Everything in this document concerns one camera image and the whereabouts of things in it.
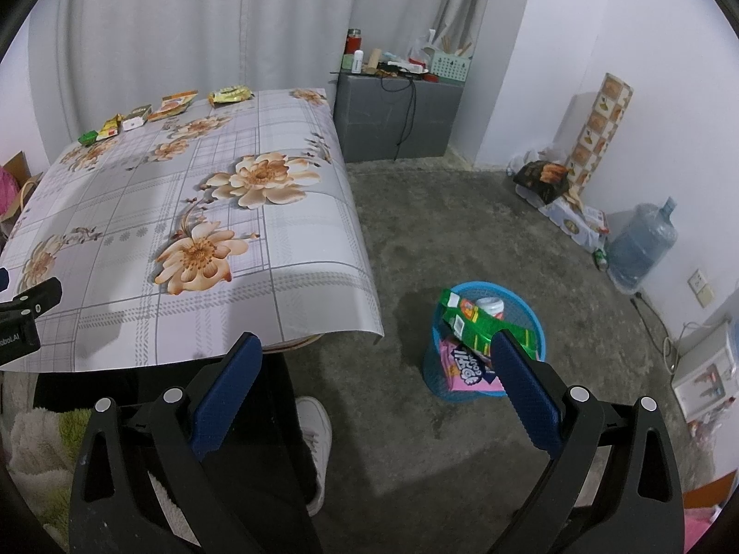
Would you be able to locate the pink bag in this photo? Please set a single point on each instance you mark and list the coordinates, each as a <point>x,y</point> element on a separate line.
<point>7,190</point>

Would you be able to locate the orange cardboard box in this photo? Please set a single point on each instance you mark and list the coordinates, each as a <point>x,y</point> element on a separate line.
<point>716,490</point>

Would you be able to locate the green snack packet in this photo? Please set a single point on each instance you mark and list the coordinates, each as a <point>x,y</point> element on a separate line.
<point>473,326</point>

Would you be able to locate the blue plastic waste basket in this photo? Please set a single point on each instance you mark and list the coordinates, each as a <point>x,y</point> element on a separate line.
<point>432,358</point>

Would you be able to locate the small green packet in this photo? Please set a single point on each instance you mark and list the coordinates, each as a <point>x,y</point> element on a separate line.
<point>88,137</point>

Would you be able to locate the yellow green packet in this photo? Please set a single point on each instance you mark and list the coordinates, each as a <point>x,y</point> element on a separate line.
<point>231,96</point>

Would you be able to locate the wall socket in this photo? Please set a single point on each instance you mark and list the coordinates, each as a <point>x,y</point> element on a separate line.
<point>701,288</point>

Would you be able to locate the person's white shoe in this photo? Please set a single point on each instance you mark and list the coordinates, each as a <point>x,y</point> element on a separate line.
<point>314,444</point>

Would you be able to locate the white plastic bag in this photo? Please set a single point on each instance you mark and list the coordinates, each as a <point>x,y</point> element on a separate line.
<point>534,156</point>

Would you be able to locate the fluffy white green rug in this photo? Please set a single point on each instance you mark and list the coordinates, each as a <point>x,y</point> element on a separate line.
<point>40,461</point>

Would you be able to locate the olive green packet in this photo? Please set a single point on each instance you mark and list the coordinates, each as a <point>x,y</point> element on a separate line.
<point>138,112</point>

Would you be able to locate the orange printed packet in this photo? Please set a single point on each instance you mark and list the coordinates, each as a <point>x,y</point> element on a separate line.
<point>172,105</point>

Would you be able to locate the grey cabinet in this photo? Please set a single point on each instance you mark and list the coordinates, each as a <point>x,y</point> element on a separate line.
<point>375,121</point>

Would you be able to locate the patterned paper roll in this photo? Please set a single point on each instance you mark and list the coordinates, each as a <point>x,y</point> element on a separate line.
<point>600,127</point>

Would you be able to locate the gold yellow packet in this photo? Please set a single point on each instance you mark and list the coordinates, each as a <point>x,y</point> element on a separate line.
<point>108,128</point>

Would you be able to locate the white curtain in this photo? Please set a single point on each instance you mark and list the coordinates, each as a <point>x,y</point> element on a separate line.
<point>202,29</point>

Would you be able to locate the brown paper bag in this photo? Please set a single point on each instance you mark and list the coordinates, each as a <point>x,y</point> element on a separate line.
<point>17,164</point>

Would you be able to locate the small white box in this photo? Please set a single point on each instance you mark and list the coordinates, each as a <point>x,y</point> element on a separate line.
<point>133,124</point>

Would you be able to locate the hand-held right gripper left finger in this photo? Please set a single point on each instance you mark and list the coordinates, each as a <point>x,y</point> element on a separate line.
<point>225,395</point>

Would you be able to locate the small white bottle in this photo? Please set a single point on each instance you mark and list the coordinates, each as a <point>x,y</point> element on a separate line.
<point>359,64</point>

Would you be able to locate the pink snack packet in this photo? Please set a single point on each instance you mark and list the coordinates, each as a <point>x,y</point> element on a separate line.
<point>465,366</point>

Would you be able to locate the black printed snack bag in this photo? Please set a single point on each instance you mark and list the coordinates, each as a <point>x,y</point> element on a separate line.
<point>540,179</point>

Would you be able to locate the green can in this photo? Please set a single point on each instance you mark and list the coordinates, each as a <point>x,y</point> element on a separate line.
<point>601,258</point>

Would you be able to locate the red thermos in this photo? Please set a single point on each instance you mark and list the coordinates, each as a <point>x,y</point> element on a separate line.
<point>354,45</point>

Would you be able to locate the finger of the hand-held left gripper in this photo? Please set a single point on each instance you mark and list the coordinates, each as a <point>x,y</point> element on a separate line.
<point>34,299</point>
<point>3,280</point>

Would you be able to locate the person's dark trouser leg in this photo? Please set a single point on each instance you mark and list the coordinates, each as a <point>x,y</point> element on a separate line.
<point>288,473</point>

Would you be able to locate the white bottle pink label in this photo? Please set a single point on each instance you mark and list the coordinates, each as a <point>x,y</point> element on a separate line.
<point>491,306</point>

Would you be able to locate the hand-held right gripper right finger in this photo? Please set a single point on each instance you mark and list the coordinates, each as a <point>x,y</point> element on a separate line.
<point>525,398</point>

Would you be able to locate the mint plastic basket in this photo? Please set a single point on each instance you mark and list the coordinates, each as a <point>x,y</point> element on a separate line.
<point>450,64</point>

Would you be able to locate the mint cup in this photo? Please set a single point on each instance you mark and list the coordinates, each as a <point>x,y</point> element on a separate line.
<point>347,63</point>

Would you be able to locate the blue water jug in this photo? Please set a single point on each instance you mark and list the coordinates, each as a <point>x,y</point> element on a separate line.
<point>638,248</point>

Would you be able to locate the white appliance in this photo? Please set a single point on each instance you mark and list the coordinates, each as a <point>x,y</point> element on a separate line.
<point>701,369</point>

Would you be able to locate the floral grey tablecloth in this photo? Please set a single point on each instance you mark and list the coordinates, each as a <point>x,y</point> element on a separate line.
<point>115,213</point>

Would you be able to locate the clear plastic bag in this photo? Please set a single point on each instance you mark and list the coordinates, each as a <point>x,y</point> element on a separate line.
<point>421,49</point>

